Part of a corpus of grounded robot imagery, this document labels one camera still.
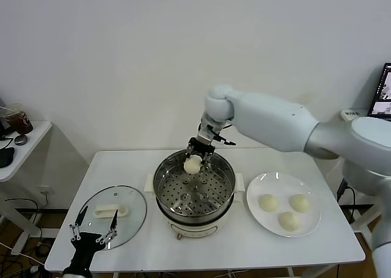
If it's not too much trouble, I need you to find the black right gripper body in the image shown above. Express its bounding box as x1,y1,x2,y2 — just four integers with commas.
186,138,216,157

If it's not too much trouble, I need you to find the white steamed baozi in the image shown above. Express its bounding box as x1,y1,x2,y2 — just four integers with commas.
277,211,302,232
183,155,202,175
258,194,279,213
288,194,311,213

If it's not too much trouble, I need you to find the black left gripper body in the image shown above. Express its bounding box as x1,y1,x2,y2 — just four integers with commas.
65,232,104,271

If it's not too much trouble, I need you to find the perforated stainless steel steamer basket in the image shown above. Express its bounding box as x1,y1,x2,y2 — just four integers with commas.
153,148,236,218

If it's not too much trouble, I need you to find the iced coffee plastic cup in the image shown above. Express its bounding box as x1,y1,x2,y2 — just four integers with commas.
4,103,34,136

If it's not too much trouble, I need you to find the black desk device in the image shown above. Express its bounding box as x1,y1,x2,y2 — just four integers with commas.
0,97,13,140

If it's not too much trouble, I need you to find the steel steamer pot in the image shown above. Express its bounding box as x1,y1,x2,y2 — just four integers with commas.
143,173,245,241

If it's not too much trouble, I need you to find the glass lid with cream handle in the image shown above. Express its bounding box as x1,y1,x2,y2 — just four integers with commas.
75,185,148,251

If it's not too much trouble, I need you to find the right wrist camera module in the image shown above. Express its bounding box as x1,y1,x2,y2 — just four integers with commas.
197,123,238,147

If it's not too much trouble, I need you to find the open black laptop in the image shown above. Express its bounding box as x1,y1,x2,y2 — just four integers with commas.
368,63,391,117

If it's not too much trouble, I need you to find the white side table with cup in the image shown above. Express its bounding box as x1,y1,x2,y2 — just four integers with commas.
0,120,53,254

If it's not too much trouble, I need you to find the white round plate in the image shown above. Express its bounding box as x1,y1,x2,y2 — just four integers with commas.
246,172,321,238

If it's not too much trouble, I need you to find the black cable with adapter block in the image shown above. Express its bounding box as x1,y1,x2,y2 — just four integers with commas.
337,180,357,225

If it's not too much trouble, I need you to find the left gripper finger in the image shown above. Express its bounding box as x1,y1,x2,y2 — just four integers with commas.
69,207,89,241
95,210,119,249

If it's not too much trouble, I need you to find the white side table with laptop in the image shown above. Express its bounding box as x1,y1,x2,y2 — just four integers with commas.
340,108,381,251

